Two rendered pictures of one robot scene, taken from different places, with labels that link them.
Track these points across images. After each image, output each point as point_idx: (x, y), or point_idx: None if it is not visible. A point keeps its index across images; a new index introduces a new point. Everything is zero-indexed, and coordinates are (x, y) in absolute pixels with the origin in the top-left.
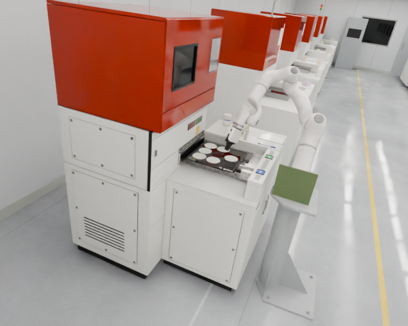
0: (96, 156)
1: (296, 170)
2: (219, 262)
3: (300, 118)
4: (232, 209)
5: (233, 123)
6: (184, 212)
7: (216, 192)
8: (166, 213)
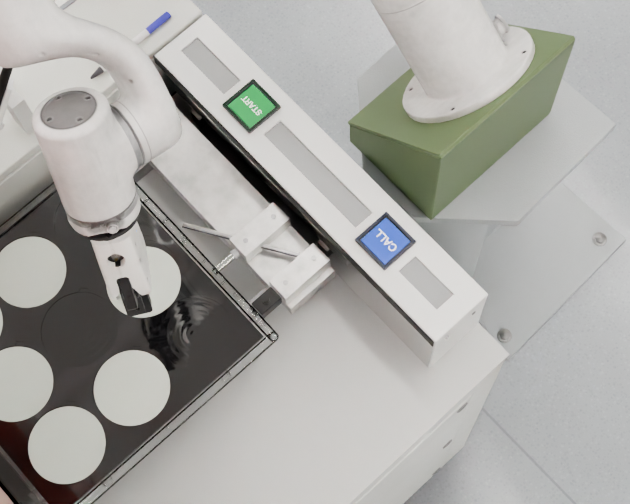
0: None
1: (502, 106)
2: (410, 487)
3: None
4: (434, 431)
5: (94, 231)
6: None
7: (350, 474)
8: None
